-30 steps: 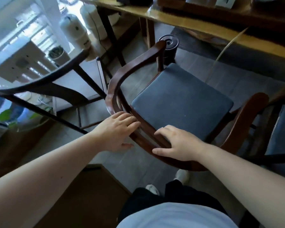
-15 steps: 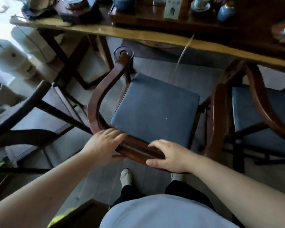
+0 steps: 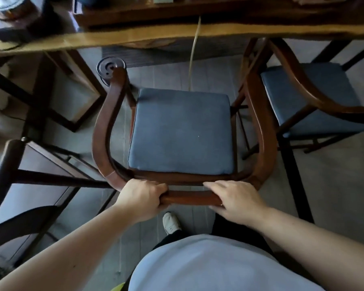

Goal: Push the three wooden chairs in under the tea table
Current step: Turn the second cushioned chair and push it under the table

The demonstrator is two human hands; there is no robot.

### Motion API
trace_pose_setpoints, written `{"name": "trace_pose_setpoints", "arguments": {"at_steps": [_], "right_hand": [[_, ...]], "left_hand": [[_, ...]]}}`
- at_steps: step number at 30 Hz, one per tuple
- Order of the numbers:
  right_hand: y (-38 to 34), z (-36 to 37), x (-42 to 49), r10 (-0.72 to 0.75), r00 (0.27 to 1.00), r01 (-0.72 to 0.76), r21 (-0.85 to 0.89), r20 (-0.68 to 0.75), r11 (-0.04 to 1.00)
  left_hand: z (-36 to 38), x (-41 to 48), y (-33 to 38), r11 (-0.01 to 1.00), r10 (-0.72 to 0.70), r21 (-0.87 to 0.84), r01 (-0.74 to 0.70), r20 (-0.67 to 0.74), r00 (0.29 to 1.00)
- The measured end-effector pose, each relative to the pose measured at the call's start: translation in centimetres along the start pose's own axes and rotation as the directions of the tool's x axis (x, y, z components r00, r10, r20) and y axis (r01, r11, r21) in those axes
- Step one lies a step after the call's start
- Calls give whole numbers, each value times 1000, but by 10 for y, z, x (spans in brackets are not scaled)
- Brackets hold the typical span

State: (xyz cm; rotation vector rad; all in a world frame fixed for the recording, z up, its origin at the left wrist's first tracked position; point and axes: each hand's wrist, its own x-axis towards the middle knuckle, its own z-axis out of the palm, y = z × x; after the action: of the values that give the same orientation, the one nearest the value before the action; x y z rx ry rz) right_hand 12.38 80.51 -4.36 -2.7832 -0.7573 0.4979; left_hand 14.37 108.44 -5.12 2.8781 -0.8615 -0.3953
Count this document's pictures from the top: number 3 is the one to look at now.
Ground person's left hand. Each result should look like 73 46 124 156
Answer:
114 178 169 225

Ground person's right hand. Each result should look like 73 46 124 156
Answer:
202 180 270 227

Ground dark blue seat cushion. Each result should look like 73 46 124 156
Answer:
260 62 364 139
128 87 235 176

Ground cushioned wooden armchair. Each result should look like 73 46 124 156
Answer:
91 65 278 209
230 38 364 224

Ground wooden chair bare seat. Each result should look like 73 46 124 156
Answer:
0 137 119 267

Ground person's left forearm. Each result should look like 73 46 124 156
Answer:
0 204 140 291

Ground person's right forearm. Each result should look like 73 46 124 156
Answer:
254 207 364 291

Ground black trousers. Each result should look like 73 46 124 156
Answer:
151 213 275 258

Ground white sneaker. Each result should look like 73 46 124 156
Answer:
163 212 182 235

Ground white shirt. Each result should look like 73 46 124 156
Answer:
128 234 325 291

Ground black lidded bucket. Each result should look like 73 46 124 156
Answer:
96 56 127 87

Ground wooden table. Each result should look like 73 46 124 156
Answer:
0 0 364 134

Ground long dark wooden tea tray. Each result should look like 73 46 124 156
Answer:
72 0 364 27

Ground beige hose black tip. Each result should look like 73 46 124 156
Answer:
188 15 202 91

